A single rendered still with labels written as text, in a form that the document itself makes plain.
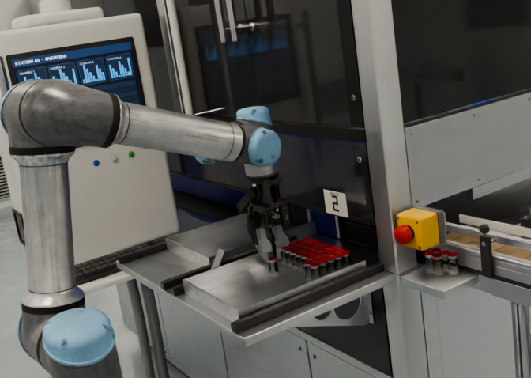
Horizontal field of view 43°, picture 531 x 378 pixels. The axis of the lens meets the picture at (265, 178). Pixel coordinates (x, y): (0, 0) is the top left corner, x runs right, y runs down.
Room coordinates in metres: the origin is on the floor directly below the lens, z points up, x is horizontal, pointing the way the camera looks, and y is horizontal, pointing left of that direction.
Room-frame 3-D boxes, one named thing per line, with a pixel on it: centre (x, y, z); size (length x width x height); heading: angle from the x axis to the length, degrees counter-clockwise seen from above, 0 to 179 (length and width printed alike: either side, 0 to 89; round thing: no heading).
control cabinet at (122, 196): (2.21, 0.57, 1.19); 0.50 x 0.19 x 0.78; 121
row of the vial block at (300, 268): (1.53, -0.06, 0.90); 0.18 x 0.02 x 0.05; 31
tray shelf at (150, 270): (1.65, 0.07, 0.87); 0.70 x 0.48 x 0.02; 31
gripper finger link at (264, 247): (1.50, 0.02, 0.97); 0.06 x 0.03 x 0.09; 31
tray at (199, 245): (1.84, 0.09, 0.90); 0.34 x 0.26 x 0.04; 121
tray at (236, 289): (1.49, 0.02, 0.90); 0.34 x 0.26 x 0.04; 121
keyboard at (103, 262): (2.02, 0.48, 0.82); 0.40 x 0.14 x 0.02; 121
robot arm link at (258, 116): (1.52, 0.01, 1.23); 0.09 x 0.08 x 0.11; 125
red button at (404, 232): (1.37, -0.27, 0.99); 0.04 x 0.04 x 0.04; 31
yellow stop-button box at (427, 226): (1.39, -0.31, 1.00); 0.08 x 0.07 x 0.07; 121
